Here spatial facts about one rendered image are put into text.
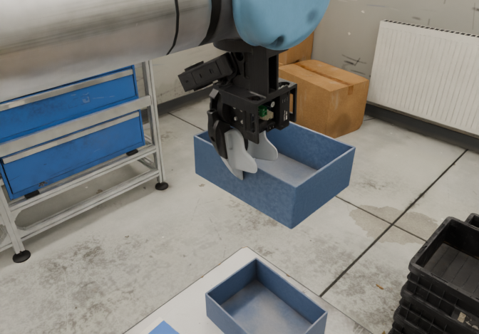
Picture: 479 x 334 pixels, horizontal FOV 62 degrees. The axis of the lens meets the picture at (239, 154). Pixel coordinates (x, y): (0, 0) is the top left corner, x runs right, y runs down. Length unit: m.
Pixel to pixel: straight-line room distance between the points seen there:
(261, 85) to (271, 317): 0.59
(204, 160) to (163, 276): 1.38
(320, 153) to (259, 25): 0.44
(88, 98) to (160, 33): 1.83
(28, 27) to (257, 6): 0.11
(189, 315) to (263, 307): 0.16
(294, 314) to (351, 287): 1.05
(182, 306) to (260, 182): 0.47
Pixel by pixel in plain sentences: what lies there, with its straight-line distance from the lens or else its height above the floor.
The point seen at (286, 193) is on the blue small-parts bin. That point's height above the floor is 1.12.
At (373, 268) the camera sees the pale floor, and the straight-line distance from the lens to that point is 2.06.
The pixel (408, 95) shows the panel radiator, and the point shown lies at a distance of 3.19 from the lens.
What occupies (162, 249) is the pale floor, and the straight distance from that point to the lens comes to 2.09.
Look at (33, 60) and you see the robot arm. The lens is 0.20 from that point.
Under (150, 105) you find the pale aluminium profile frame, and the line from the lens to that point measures 2.19.
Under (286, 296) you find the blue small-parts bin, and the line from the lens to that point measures 0.93.
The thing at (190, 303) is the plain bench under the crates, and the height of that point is 0.70.
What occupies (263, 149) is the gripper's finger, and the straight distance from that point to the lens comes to 0.55.
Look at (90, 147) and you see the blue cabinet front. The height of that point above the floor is 0.44.
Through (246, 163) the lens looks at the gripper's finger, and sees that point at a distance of 0.52.
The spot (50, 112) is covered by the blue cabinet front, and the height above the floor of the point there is 0.67.
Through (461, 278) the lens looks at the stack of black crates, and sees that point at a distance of 1.44.
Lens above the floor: 1.44
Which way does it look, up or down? 31 degrees down
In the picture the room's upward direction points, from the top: straight up
